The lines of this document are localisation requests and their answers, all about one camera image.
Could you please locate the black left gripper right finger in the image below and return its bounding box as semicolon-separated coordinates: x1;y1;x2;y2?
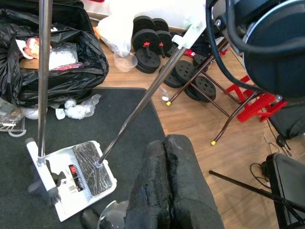
164;134;224;229

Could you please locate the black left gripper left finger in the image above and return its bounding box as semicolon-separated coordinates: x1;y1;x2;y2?
124;140;173;229

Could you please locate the white broom metal pole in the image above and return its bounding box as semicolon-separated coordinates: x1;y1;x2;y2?
25;0;64;207

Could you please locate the black floor mat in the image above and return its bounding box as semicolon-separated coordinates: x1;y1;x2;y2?
0;87;167;229

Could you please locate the black tripod leg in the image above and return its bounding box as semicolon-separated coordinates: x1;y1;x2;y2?
209;169;305;229

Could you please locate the black padded case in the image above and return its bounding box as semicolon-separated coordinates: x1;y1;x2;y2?
265;152;305;229

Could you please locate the red plastic stool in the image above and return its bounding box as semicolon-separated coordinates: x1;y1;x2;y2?
225;75;289;123

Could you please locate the crumpled clear plastic wrap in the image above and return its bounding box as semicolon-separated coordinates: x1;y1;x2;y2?
64;94;102;120

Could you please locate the black loose weight plate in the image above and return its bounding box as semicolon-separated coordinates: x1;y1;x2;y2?
163;59;199;89
185;75;217;103
192;53;212;69

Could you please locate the white paper scrap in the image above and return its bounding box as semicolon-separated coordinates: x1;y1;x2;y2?
55;107;66;120

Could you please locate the crumpled white tissue ball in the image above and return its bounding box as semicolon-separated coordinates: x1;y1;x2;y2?
64;99;77;110

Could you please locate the black fabric seat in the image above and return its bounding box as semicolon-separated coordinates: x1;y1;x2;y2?
268;102;305;140

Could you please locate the clear plastic cup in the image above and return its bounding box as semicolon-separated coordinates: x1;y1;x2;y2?
113;50;138;73

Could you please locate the black plastic trash bag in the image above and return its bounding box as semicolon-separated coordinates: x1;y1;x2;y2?
0;8;110;108

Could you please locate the white round bowl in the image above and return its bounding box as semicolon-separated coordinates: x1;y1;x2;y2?
20;106;48;120

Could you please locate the black dumbbell red collar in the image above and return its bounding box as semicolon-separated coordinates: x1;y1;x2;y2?
152;18;179;58
132;15;162;74

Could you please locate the clear bubble wrap bag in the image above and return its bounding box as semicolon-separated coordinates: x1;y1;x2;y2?
49;42;79;71

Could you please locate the white plastic bag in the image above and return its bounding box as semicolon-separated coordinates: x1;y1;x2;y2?
95;14;134;58

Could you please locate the clear plastic packaging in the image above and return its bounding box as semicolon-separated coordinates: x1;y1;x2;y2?
0;96;24;126

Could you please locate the red white crumpled wrapper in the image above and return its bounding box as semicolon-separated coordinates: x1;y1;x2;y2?
15;37;52;60

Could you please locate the white long-handled dustpan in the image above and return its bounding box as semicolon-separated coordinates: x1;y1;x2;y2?
44;0;209;222

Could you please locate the thin black corded plug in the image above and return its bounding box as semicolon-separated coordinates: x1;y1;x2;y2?
249;133;293;189

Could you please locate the white plastic ring hook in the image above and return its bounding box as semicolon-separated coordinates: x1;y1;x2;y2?
0;116;26;137

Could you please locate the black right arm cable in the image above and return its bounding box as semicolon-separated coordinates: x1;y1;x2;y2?
206;0;265;93

